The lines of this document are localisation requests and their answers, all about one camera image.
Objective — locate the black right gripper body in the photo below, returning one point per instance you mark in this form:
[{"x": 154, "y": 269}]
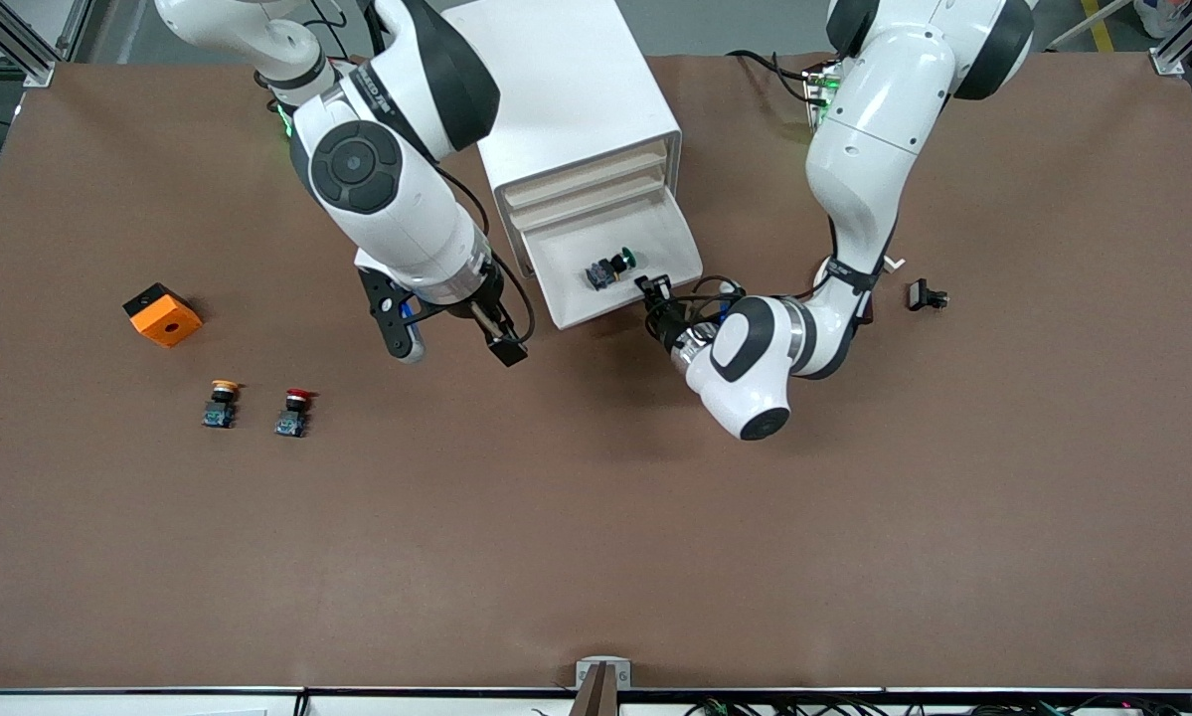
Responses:
[{"x": 487, "y": 300}]

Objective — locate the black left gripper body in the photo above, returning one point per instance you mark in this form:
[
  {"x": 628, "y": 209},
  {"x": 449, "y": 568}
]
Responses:
[{"x": 667, "y": 323}]

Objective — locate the green push button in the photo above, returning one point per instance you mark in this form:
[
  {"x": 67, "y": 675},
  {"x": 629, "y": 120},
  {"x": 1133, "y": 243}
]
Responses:
[{"x": 605, "y": 273}]

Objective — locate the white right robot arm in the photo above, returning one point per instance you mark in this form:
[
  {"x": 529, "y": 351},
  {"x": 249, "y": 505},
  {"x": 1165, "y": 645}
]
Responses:
[{"x": 397, "y": 199}]

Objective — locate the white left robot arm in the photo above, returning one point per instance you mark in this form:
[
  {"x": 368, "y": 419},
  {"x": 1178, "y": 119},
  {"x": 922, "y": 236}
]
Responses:
[{"x": 854, "y": 149}]

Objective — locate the red push button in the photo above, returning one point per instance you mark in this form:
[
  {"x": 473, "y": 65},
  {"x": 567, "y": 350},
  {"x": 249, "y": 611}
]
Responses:
[{"x": 291, "y": 420}]

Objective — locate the yellow push button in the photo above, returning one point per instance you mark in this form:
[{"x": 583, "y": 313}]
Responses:
[{"x": 220, "y": 410}]

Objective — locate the orange black button box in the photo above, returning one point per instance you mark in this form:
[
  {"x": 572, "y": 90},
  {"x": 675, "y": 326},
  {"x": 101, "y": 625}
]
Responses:
[{"x": 166, "y": 320}]

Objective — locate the brown table cover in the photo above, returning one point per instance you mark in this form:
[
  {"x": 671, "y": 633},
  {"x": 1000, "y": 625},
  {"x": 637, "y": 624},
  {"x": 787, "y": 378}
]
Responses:
[{"x": 596, "y": 497}]

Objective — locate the black small component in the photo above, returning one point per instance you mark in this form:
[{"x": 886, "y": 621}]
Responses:
[{"x": 919, "y": 294}]

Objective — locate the grey metal bracket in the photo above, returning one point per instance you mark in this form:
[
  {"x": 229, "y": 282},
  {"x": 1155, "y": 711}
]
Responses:
[{"x": 603, "y": 668}]

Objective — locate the brown camera post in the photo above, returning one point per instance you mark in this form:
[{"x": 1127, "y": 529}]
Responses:
[{"x": 597, "y": 696}]

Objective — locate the white table edge rail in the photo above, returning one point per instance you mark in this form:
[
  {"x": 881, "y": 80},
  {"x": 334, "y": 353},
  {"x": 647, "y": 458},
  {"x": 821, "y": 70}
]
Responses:
[{"x": 158, "y": 704}]

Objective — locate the aluminium frame post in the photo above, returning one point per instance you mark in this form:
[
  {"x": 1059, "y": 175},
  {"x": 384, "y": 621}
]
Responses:
[
  {"x": 1177, "y": 50},
  {"x": 19, "y": 50}
]

